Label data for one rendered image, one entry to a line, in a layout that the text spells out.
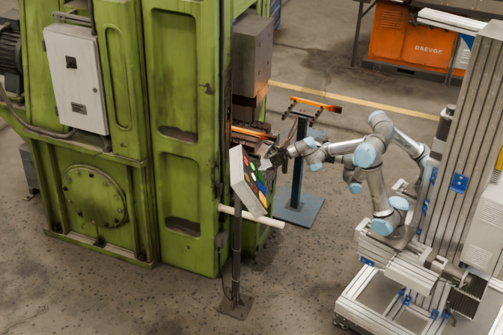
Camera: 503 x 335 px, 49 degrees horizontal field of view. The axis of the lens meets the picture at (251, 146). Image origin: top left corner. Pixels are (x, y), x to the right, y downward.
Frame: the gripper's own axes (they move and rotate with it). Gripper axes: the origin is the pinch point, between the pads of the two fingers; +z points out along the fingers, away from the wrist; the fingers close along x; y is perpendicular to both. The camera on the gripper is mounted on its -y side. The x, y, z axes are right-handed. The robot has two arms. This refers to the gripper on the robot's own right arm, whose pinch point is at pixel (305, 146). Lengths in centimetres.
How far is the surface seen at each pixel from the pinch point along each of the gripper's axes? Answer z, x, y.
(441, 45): -62, 342, 57
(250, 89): 33, -17, -42
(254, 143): 32.3, -8.0, 1.9
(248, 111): 49, 23, -2
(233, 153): 30, -50, -17
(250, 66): 34, -17, -57
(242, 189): 14, -74, -14
